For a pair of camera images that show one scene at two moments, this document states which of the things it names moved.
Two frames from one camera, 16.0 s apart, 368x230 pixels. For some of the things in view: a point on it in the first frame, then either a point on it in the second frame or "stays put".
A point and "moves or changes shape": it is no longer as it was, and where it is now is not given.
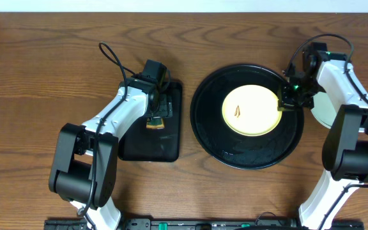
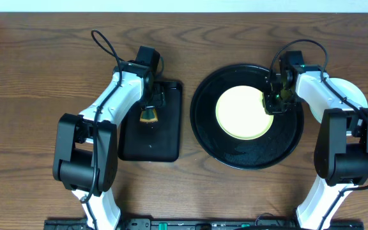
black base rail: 204,224 stays put
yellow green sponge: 155,122 moves or changes shape
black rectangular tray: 156,145 stays put
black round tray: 214,136 stays put
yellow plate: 251,110 moves or changes shape
